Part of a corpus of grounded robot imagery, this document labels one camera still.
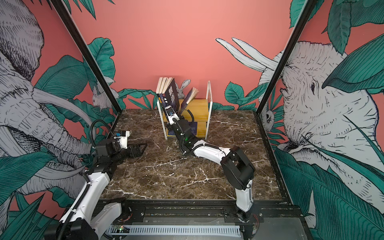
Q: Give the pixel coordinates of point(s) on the black left frame post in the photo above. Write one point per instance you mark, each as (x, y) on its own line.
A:
(84, 49)

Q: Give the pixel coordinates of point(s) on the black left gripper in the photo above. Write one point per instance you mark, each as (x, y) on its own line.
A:
(137, 152)

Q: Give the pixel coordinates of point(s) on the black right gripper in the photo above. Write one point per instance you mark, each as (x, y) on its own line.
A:
(171, 127)

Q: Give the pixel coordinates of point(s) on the black book standing on shelf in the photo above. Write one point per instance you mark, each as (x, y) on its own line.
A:
(159, 92)

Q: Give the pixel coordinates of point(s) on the black right frame post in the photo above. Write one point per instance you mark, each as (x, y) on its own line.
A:
(297, 31)

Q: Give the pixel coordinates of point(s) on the black frame post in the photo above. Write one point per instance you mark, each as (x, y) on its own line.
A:
(84, 49)
(297, 31)

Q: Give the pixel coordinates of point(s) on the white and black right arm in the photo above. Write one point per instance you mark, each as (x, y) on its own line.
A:
(236, 166)

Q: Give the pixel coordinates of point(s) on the black book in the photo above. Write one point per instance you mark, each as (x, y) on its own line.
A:
(159, 92)
(172, 95)

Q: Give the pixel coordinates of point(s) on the white slotted cable duct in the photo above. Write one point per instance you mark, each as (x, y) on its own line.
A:
(152, 230)

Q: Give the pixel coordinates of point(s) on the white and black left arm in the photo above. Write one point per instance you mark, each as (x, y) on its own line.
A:
(79, 222)

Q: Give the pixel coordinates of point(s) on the dark blue book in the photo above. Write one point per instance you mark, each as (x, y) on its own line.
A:
(171, 133)
(188, 98)

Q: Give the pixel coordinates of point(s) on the dark book with portrait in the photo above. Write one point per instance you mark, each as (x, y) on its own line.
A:
(164, 91)

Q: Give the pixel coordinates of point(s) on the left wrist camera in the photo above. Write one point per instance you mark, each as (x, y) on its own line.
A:
(122, 138)

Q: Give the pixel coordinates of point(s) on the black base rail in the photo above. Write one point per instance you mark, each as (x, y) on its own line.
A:
(225, 209)

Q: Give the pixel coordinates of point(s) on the wooden shelf with white frame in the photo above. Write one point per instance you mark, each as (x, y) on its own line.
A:
(198, 110)

